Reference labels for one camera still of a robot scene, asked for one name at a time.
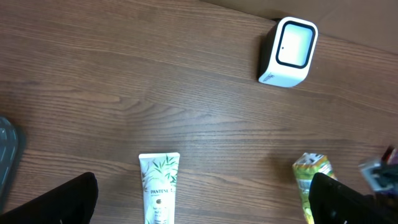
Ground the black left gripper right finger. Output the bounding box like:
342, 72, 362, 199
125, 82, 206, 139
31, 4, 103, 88
308, 172, 397, 224

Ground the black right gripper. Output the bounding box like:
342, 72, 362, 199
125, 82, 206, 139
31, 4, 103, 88
359, 159, 397, 196

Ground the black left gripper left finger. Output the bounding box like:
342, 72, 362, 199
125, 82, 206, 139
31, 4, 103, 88
1, 172, 98, 224

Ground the green yellow sachet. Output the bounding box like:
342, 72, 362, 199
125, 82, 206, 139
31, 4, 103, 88
292, 152, 337, 224

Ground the white cosmetic tube gold cap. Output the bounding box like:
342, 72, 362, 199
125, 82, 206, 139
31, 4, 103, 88
139, 152, 180, 224

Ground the purple snack packet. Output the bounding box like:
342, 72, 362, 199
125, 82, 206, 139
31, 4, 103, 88
381, 146, 397, 165

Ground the white barcode scanner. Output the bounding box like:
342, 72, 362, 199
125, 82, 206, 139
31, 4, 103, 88
258, 17, 318, 88

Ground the grey plastic basket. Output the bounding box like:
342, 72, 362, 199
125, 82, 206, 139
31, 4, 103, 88
1, 117, 18, 200

